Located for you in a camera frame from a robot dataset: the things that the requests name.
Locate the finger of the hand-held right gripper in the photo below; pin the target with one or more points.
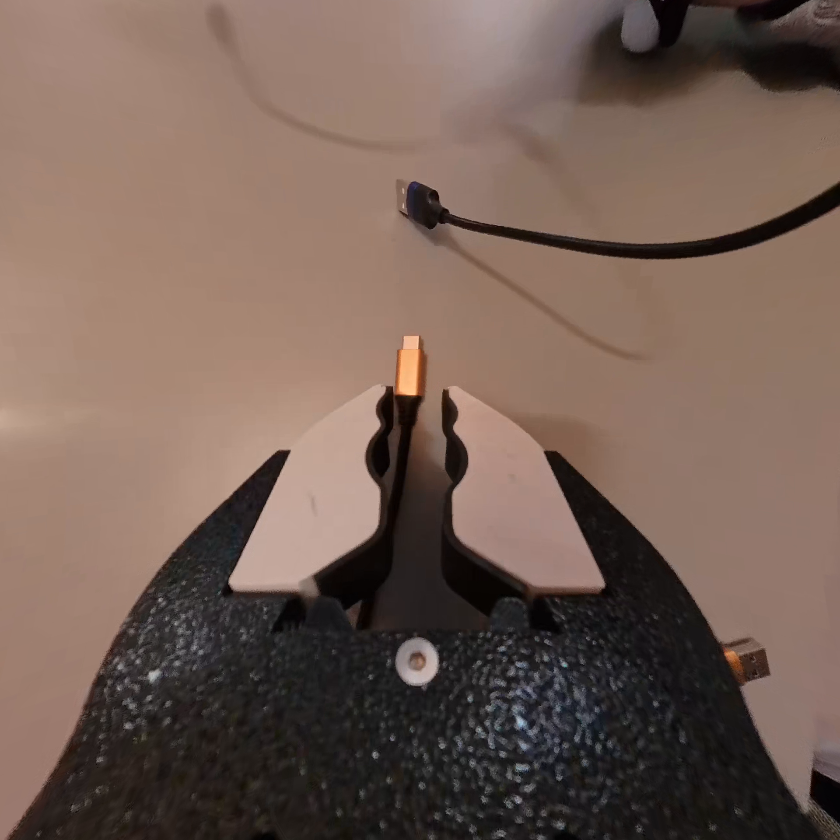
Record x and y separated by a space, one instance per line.
640 29

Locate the beige desk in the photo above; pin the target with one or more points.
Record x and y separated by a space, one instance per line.
197 262

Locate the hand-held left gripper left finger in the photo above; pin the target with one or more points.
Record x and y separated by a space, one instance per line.
315 512

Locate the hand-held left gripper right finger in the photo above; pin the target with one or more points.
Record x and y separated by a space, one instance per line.
525 525

